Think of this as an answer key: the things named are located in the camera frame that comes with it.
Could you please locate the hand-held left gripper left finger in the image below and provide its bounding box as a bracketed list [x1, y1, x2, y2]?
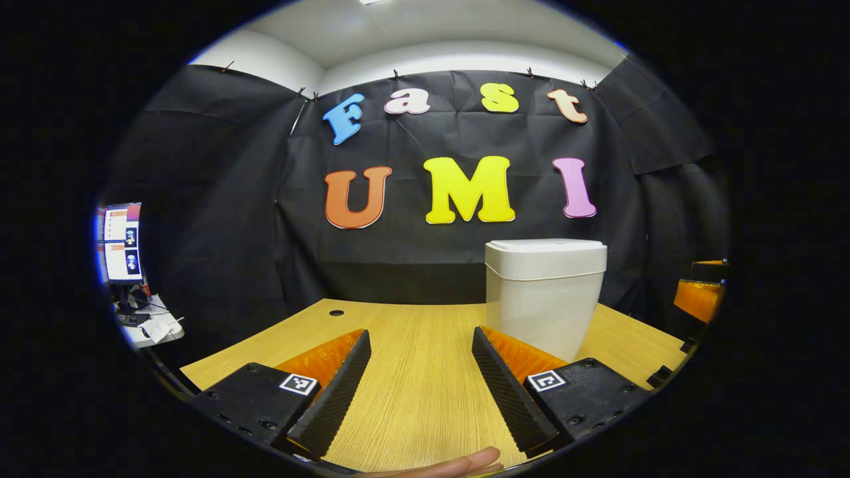
[191, 329, 372, 460]

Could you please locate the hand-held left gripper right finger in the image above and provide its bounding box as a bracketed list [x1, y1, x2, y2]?
[471, 325, 651, 459]

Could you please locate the white desktop garbage bin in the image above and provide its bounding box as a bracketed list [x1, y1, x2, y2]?
[485, 238, 608, 362]

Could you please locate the wooden desktop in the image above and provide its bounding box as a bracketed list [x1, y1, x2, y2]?
[179, 299, 688, 473]

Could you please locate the white side desk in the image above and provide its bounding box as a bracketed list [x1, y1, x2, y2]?
[113, 292, 185, 349]

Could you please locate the black backdrop cloth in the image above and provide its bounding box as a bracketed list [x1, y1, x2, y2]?
[96, 56, 731, 372]

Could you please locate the computer monitor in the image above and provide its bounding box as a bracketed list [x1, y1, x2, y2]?
[100, 202, 143, 285]

